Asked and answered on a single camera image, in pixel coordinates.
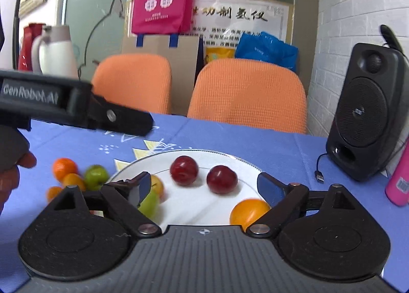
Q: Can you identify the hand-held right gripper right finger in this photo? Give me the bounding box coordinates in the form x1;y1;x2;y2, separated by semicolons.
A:
246;172;361;238

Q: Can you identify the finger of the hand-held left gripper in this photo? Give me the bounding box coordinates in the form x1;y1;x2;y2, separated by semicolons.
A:
87;92;154;137

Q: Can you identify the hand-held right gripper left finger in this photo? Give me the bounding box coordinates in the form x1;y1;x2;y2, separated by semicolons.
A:
48;172;162;238

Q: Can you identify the yellow-red nectarine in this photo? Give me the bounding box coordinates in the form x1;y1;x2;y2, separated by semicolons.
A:
150;174;164;199

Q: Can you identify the large green apple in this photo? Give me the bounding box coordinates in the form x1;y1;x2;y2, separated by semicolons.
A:
137;189;160;220

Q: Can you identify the large orange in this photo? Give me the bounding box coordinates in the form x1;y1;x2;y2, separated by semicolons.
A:
229;199;272;232

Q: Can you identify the dark red plum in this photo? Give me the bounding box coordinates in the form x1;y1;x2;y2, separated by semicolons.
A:
169;156;199;186
206;165;238;195

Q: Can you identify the small green apple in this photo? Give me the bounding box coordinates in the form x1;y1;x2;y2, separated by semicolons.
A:
84;165;109;191

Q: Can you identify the white plate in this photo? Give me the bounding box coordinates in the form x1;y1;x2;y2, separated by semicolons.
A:
107;149;275;226

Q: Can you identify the small yellow orange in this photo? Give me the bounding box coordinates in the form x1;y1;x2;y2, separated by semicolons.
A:
62;173;86;192

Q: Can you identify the small tangerine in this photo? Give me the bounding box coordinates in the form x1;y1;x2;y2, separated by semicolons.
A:
47;186;63;203

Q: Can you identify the person's left hand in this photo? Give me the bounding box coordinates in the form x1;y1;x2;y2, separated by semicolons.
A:
0;151;37;215

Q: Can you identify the blue printed tablecloth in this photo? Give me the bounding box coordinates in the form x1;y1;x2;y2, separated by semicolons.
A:
0;112;409;284

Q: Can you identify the orange chair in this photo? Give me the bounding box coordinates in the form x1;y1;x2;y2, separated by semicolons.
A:
91;53;173;115
187;58;309;134

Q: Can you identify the white thermos jug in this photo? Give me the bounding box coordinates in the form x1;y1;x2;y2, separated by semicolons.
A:
31;25;80;80

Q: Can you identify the red thermos jug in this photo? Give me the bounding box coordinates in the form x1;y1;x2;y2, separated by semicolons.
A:
17;23;45;72

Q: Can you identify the brown paper bag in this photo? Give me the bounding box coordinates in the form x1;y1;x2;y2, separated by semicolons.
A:
121;34;205;116

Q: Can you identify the yellow snack bag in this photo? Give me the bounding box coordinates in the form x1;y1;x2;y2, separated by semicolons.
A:
204;46;238;67

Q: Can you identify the black speaker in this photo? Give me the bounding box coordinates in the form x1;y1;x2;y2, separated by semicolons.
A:
326;42;409;182

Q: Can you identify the pink bottle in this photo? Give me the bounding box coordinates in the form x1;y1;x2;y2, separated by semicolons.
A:
385;144;409;207

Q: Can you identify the blue plastic bag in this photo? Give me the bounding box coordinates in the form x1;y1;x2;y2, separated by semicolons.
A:
235;31;299;73

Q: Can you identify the black speaker cable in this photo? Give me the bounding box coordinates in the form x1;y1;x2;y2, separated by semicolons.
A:
316;152;331;184

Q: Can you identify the wall poster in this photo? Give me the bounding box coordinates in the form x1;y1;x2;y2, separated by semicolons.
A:
191;0;294;54

